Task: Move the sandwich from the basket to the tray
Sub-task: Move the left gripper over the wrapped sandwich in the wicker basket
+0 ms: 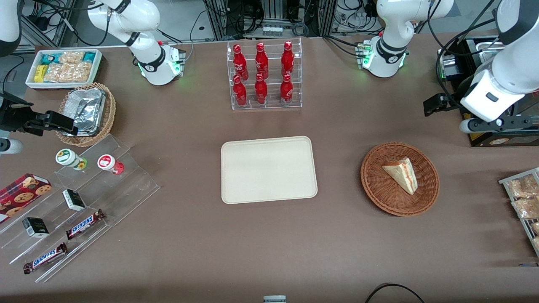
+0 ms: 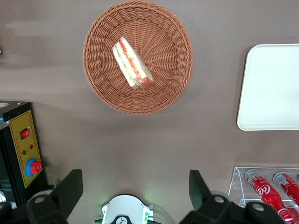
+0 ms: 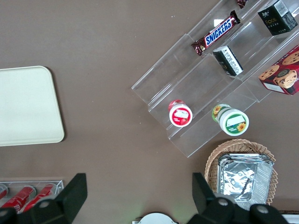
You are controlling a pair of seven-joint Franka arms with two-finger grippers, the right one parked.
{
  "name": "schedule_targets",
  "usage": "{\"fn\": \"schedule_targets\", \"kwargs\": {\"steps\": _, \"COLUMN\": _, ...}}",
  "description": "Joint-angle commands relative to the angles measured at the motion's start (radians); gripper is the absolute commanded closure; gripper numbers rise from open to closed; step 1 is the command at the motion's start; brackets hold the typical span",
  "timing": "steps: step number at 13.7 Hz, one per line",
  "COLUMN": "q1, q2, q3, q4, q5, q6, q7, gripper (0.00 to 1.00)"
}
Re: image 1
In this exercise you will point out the white snack bin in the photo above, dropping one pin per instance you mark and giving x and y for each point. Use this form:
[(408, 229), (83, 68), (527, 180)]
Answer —
[(30, 82)]

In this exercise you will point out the red lid yogurt cup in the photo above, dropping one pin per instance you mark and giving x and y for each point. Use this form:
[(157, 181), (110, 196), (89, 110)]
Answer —
[(107, 162)]

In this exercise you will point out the brown wicker basket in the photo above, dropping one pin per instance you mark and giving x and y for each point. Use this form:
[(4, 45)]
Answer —
[(379, 189)]

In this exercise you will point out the clear bag of pastries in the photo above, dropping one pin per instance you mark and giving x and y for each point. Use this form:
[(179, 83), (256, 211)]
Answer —
[(527, 208), (524, 187)]

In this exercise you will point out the clear acrylic stepped shelf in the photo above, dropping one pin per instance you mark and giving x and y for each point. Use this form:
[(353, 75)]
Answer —
[(126, 189)]

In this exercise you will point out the red cookie box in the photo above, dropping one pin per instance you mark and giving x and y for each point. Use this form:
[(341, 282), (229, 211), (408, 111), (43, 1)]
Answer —
[(21, 195)]

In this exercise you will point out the green lid yogurt cup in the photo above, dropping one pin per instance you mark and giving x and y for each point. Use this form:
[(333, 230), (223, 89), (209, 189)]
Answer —
[(67, 158)]

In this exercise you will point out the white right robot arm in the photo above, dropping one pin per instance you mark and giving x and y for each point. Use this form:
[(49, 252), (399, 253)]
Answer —
[(147, 17)]

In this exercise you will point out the black hot food appliance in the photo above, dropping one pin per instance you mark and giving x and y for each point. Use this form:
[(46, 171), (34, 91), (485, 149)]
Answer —
[(497, 139)]

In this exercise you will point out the snickers chocolate bar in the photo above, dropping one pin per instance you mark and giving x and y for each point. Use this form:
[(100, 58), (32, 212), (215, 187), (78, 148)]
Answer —
[(45, 257), (84, 224)]

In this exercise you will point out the aluminium frame rack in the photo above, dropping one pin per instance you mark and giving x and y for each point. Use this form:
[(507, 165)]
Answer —
[(273, 10)]

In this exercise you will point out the large clear snack bag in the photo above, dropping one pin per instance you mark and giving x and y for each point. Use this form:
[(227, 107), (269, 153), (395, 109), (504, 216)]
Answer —
[(67, 72)]

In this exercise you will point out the teal snack packet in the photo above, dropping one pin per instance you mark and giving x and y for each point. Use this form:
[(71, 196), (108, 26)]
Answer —
[(89, 57), (49, 57)]

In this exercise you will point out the small black box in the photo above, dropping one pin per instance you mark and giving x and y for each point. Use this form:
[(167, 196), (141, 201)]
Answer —
[(73, 200), (36, 227)]

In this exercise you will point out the yellow snack packet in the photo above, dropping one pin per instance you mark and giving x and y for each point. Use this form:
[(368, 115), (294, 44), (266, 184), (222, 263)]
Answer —
[(39, 73)]

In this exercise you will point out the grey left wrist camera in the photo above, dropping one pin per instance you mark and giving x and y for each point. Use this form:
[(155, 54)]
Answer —
[(476, 126)]

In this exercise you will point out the small grey device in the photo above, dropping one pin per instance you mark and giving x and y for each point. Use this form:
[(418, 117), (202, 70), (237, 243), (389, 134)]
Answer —
[(274, 299)]

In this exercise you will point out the triangular sandwich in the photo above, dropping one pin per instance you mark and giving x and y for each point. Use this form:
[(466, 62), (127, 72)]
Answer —
[(402, 172)]

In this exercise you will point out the light wicker basket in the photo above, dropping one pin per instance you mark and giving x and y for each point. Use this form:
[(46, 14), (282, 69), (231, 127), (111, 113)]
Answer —
[(110, 113)]

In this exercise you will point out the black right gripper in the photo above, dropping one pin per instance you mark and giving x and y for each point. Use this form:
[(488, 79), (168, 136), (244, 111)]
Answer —
[(12, 118)]

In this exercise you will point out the clear acrylic bottle rack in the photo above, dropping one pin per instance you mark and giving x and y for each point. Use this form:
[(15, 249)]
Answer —
[(273, 42)]

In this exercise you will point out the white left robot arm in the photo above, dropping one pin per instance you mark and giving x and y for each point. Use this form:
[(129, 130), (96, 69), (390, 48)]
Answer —
[(391, 25)]

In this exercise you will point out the red cola bottle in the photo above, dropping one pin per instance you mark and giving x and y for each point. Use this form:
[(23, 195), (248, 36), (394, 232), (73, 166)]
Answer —
[(240, 63), (286, 91), (239, 92), (260, 91), (287, 61), (261, 62)]

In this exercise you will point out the white power strip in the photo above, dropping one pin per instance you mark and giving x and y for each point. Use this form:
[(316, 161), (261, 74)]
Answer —
[(271, 31)]

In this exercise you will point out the silver foil container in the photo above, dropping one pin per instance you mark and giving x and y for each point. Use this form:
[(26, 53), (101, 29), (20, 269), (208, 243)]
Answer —
[(86, 109)]

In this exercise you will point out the small clear snack bag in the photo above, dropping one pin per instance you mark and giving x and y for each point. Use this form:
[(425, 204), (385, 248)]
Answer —
[(71, 57)]

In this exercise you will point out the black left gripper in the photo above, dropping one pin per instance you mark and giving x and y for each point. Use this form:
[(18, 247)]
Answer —
[(454, 102)]

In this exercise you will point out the beige plastic tray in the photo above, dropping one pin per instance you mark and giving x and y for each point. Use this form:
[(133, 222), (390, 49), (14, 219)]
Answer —
[(269, 170)]

